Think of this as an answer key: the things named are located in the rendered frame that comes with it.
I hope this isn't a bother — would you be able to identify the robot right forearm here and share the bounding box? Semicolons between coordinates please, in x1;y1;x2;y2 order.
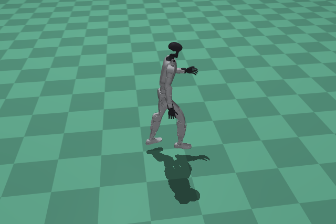
165;86;173;109

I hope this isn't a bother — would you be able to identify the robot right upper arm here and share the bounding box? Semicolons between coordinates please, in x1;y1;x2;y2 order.
164;64;175;91

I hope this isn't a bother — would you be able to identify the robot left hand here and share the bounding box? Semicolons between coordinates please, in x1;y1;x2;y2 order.
181;66;198;75

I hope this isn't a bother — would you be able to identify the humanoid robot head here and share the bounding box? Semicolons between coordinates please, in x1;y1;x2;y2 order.
166;42;182;62

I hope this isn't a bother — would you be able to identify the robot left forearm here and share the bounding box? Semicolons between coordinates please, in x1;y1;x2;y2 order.
176;68;185;74

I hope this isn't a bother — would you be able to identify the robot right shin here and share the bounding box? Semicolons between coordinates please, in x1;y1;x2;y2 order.
177;122;187;145

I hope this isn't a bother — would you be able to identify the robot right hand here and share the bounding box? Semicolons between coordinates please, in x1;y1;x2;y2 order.
167;104;178;119

